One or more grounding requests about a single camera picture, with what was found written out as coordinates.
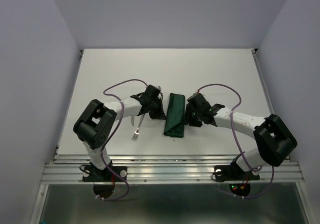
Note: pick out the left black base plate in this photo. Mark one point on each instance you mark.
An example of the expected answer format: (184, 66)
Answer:
(92, 174)

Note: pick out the silver fork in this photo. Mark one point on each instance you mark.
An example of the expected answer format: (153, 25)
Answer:
(136, 133)

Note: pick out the silver table knife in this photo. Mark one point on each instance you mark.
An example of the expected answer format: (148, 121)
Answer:
(132, 120)

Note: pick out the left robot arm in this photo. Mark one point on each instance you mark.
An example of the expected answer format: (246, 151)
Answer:
(100, 120)

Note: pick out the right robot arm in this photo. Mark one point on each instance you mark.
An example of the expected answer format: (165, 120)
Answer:
(273, 139)

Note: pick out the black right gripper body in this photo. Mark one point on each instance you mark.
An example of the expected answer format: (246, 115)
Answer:
(192, 117)

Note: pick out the dark green cloth napkin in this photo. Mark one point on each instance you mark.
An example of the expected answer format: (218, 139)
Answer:
(175, 118)

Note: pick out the aluminium frame rail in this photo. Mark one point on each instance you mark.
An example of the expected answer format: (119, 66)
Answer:
(169, 180)

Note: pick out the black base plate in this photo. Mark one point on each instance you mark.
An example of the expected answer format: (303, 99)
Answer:
(224, 173)
(92, 174)

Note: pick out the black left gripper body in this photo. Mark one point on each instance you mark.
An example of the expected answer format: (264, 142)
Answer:
(155, 112)

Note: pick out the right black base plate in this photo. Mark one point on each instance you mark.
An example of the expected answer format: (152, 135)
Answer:
(224, 173)

